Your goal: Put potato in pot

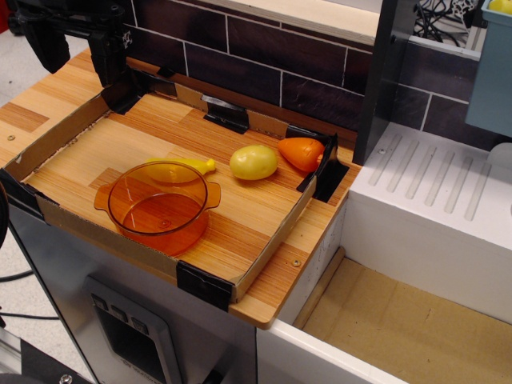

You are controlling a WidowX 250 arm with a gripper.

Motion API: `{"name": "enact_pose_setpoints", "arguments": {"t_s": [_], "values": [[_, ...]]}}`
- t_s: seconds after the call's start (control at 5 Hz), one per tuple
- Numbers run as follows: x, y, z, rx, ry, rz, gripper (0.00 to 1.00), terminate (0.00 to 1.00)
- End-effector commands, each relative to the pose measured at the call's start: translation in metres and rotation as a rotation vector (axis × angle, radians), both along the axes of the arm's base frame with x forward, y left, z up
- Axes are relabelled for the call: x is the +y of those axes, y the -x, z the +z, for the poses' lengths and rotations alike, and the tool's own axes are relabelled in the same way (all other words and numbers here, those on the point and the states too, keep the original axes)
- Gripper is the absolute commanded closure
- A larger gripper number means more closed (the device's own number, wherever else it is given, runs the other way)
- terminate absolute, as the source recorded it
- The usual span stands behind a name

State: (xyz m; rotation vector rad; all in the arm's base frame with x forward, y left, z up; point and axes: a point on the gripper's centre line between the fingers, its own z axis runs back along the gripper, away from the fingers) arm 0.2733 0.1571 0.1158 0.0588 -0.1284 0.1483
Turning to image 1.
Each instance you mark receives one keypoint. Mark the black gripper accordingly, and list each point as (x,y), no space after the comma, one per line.
(109,40)

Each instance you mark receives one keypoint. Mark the yellow toy potato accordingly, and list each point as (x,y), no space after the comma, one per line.
(253,162)

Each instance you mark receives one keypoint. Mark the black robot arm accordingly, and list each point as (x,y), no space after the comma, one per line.
(47,24)

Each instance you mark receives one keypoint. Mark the orange transparent plastic pot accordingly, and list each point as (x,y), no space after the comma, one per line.
(168,217)

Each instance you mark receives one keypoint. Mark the cardboard fence with black tape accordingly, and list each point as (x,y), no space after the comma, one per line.
(60,143)

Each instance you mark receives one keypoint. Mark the yellow toy banana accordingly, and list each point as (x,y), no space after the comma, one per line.
(177,170)

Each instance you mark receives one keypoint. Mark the orange toy carrot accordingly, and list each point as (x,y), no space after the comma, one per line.
(303,153)

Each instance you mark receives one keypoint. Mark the silver toy oven front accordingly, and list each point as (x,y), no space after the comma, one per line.
(130,326)

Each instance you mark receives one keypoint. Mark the white toy sink unit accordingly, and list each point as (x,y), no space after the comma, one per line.
(412,284)

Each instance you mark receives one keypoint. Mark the teal plastic bin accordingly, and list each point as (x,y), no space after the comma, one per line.
(490,103)

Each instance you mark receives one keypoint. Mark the yellow toy in bin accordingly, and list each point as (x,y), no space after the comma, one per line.
(501,6)

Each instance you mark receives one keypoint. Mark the dark grey vertical post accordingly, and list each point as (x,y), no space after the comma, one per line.
(395,26)

